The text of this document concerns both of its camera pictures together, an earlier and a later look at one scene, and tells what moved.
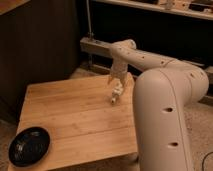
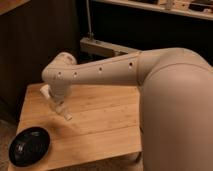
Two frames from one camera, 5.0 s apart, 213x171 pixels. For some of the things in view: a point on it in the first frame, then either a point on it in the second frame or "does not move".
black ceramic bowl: [29, 146] does not move
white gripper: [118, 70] to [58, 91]
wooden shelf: [200, 9] does not move
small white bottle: [117, 89] to [61, 109]
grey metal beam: [105, 49] does not move
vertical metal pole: [89, 18] does not move
